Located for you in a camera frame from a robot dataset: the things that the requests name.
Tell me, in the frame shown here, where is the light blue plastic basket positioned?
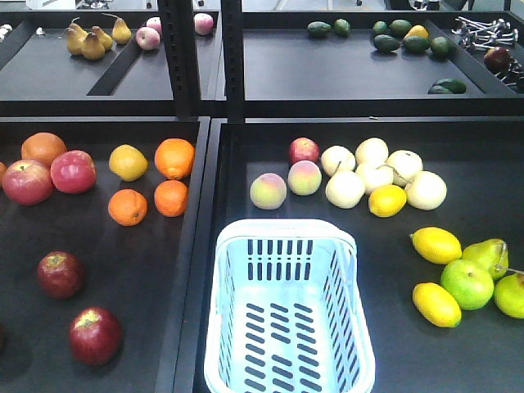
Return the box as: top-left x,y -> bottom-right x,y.
204,219 -> 375,392

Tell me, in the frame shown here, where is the large orange behind apples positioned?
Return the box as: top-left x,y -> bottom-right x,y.
20,132 -> 67,167

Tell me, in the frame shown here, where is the peach left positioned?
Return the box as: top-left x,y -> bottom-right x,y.
250,173 -> 287,210

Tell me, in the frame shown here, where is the peach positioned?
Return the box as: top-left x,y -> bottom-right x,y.
250,173 -> 287,210
287,160 -> 322,196

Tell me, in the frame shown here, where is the peach right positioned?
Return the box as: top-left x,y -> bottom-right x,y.
287,160 -> 322,196

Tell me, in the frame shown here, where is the red apple near peaches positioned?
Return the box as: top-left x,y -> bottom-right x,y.
288,137 -> 320,165

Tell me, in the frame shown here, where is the white pear front left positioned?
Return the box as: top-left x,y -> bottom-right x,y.
325,171 -> 365,209

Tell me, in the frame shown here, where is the white pear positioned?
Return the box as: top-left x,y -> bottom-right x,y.
325,171 -> 365,209
404,170 -> 447,210

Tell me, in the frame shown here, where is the small orange lower right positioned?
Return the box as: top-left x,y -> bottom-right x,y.
154,179 -> 188,217

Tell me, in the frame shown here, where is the small orange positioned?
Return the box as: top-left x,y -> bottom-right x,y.
107,188 -> 147,227
154,179 -> 188,217

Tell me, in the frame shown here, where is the large orange top right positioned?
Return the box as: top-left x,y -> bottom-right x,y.
154,138 -> 196,180

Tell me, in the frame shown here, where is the lemon near white pears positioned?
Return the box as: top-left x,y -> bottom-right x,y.
368,184 -> 407,218

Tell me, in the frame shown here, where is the small orange lower left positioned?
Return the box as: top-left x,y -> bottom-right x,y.
107,188 -> 147,227

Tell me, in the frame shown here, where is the yellow orange citrus fruit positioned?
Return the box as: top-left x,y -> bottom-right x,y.
108,144 -> 149,182

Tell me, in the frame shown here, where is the black wooden display stand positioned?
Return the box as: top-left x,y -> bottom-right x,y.
1,11 -> 523,392

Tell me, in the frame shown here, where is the white pear front right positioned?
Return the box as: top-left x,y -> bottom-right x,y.
404,170 -> 447,210

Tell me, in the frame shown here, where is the lemon upper right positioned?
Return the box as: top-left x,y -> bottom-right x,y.
409,227 -> 463,264

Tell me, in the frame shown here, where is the pink red apple right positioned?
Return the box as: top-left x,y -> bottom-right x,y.
50,150 -> 97,194

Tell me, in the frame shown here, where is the pink red apple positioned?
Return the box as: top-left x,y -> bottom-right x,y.
50,150 -> 97,194
2,159 -> 54,206

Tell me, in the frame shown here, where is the pink apple back shelf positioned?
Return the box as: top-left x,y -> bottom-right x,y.
135,26 -> 160,51

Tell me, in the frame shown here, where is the lemon lower right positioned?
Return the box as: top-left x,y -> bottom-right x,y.
412,282 -> 462,328

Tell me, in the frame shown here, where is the dark red apple lower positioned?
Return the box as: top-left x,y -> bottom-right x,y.
69,306 -> 123,366

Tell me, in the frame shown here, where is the dark red apple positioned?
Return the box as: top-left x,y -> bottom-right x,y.
69,306 -> 123,366
37,251 -> 87,300

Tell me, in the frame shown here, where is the dark red apple upper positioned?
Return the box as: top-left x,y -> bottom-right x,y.
37,251 -> 87,300

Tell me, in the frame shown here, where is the green apple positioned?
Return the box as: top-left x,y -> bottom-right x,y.
440,259 -> 495,311

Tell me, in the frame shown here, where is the brown pears cluster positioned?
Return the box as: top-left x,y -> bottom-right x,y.
64,13 -> 133,61

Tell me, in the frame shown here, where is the avocados cluster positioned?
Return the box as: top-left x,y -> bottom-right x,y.
306,17 -> 468,96

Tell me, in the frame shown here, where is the green pear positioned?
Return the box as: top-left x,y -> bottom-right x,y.
462,238 -> 509,281

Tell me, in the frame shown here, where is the pink red apple left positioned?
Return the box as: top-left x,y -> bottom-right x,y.
2,159 -> 54,206

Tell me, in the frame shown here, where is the black upright shelf post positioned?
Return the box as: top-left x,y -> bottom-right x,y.
157,1 -> 246,123

